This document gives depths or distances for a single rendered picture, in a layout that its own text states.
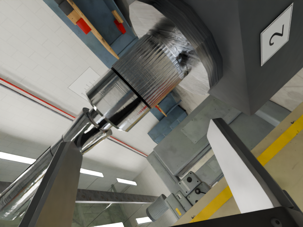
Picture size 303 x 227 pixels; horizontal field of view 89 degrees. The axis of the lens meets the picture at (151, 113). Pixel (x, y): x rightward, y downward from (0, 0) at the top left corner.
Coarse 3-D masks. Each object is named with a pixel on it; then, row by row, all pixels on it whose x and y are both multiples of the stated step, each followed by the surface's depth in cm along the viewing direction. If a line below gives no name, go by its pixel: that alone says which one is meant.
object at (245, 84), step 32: (128, 0) 14; (160, 0) 9; (192, 0) 8; (224, 0) 6; (256, 0) 6; (288, 0) 7; (160, 32) 10; (192, 32) 8; (224, 32) 8; (256, 32) 8; (288, 32) 9; (192, 64) 10; (224, 64) 10; (256, 64) 9; (288, 64) 11; (224, 96) 13; (256, 96) 11
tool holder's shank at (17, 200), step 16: (80, 112) 12; (96, 112) 12; (80, 128) 11; (96, 128) 11; (80, 144) 12; (96, 144) 12; (48, 160) 12; (32, 176) 12; (16, 192) 12; (32, 192) 12; (0, 208) 12; (16, 208) 12
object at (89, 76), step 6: (84, 72) 423; (90, 72) 431; (78, 78) 424; (84, 78) 433; (90, 78) 442; (96, 78) 452; (72, 84) 424; (78, 84) 433; (84, 84) 442; (90, 84) 451; (72, 90) 433; (78, 90) 442; (84, 90) 452; (84, 96) 463
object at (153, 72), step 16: (144, 48) 11; (160, 48) 10; (128, 64) 11; (144, 64) 10; (160, 64) 10; (176, 64) 11; (96, 80) 12; (112, 80) 11; (128, 80) 10; (144, 80) 10; (160, 80) 11; (176, 80) 12; (112, 96) 10; (128, 96) 10; (144, 96) 11; (160, 96) 12; (128, 112) 11; (144, 112) 12
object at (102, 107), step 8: (88, 88) 12; (88, 96) 11; (96, 96) 11; (96, 104) 10; (104, 104) 10; (104, 112) 10; (112, 112) 10; (112, 120) 11; (120, 120) 11; (120, 128) 11; (128, 128) 12
